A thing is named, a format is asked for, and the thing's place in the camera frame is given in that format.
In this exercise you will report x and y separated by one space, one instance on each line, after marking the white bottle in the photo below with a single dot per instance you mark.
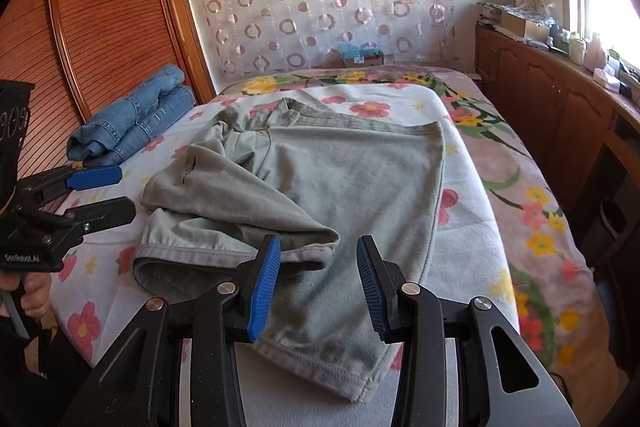
577 51

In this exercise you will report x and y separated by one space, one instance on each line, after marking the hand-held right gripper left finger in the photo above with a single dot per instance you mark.
264 289

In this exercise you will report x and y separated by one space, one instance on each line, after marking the long wooden cabinet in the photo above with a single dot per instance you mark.
550 92

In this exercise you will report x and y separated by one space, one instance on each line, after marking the pink floral bedspread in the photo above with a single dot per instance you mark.
525 167

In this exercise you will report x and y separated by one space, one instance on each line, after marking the grey-green pants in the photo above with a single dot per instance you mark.
325 177

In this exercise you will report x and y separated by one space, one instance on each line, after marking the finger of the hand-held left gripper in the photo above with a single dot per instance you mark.
95 177
107 211

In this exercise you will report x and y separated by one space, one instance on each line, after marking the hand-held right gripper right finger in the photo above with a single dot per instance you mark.
372 292

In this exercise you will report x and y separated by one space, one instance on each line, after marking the cardboard box with blue packets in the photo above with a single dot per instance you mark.
362 56

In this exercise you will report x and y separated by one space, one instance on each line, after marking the pale pink bottle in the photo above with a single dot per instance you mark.
597 54

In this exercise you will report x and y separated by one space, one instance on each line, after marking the plain cardboard box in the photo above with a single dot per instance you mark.
515 24

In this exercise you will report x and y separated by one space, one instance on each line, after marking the white tissue box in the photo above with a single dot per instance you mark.
607 78

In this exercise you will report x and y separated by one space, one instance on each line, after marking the folded blue jeans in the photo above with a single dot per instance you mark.
135 117

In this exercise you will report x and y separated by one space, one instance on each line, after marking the white floral strawberry blanket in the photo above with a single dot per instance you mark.
465 217

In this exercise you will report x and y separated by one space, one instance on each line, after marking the person's left hand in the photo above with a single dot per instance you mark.
35 299

